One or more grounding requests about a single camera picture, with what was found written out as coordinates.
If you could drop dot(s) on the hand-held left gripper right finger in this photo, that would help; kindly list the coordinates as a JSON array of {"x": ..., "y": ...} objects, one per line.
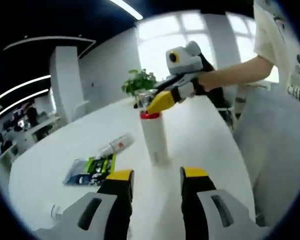
[{"x": 197, "y": 205}]

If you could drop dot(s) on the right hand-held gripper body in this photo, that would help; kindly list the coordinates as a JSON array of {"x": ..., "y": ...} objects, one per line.
[{"x": 183, "y": 62}]

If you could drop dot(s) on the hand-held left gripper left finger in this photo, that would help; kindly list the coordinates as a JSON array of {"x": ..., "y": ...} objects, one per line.
[{"x": 115, "y": 200}]

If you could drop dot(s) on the dark green skincare mask packet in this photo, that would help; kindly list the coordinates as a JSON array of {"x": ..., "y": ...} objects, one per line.
[{"x": 90, "y": 172}]

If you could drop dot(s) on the white skincare bottle red collar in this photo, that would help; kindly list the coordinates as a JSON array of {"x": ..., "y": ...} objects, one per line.
[{"x": 155, "y": 140}]

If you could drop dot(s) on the small skincare bottle red label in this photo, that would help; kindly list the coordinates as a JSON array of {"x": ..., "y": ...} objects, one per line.
[{"x": 118, "y": 144}]

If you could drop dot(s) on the large window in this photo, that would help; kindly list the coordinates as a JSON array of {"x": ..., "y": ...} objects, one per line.
[{"x": 165, "y": 42}]

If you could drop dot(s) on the green potted plant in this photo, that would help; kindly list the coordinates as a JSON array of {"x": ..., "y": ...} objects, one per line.
[{"x": 140, "y": 82}]

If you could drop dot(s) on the ceiling light strip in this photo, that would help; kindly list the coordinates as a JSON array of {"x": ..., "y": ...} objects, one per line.
[
  {"x": 22, "y": 86},
  {"x": 127, "y": 8},
  {"x": 22, "y": 100}
]

